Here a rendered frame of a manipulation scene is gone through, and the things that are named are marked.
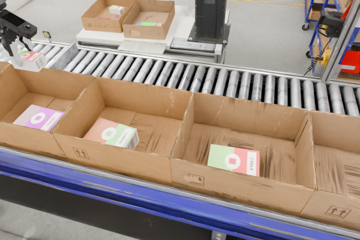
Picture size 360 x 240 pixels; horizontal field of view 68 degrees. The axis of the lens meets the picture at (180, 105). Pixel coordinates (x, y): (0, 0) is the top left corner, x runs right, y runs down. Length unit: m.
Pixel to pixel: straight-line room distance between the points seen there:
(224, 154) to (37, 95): 0.88
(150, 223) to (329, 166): 0.69
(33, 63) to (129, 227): 0.71
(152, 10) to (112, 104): 1.16
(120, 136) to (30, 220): 1.24
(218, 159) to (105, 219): 0.55
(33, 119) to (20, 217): 1.08
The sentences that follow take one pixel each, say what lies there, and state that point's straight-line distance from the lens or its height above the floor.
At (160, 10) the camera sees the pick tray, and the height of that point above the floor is 0.77.
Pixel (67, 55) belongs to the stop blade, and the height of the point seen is 0.77.
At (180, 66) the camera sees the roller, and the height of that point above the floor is 0.75.
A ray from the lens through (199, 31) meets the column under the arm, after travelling 1.79.
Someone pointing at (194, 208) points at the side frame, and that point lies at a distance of 0.86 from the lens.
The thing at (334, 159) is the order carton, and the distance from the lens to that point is 1.08.
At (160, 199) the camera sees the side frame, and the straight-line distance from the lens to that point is 0.87.
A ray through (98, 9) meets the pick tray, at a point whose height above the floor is 0.79.
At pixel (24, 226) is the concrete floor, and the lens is 2.09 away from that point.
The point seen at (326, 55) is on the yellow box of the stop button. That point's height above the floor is 0.87.
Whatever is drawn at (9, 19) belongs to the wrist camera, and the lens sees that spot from 1.01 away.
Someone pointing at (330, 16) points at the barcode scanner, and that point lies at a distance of 1.47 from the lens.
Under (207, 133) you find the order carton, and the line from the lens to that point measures 1.03.
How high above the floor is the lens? 1.69
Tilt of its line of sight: 45 degrees down
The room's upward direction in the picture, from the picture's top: 3 degrees counter-clockwise
